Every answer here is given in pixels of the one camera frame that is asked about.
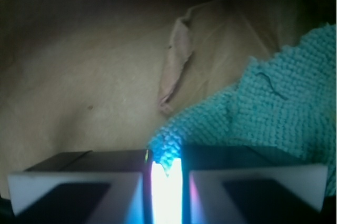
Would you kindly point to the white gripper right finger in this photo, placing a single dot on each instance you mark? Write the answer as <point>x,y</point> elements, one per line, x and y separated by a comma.
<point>242,184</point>

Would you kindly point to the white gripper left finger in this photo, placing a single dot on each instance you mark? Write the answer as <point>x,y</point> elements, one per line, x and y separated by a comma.
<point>85,187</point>

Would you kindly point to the blue terry cloth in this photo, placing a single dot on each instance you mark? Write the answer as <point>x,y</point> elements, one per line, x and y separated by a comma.
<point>287,102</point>

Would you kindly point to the brown paper bag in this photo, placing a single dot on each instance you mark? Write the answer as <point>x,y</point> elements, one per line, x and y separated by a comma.
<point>84,74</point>

